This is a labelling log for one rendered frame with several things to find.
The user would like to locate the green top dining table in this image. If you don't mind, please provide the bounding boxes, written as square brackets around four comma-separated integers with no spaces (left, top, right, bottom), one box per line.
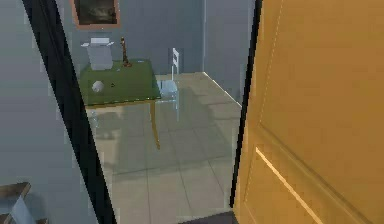
[78,58,163,151]

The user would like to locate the white chair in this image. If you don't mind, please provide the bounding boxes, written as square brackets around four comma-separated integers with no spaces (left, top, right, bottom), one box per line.
[155,47,181,122]

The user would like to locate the brown slender statuette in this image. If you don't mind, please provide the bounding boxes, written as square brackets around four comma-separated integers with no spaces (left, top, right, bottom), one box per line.
[120,36,133,68]

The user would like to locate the white ball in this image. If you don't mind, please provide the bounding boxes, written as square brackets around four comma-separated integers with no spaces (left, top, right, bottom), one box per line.
[91,80,105,94]

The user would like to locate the open grey cardboard box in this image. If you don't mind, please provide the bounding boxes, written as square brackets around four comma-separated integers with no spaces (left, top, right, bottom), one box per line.
[80,37,115,71]

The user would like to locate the orange wooden room door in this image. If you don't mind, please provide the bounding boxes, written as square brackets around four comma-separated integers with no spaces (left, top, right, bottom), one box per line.
[232,0,384,224]

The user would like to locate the framed dark picture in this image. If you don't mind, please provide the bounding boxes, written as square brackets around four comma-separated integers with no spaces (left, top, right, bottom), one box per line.
[69,0,122,30]

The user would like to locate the brown wooden shelf unit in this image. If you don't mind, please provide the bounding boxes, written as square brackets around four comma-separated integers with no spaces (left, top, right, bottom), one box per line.
[0,181,49,224]

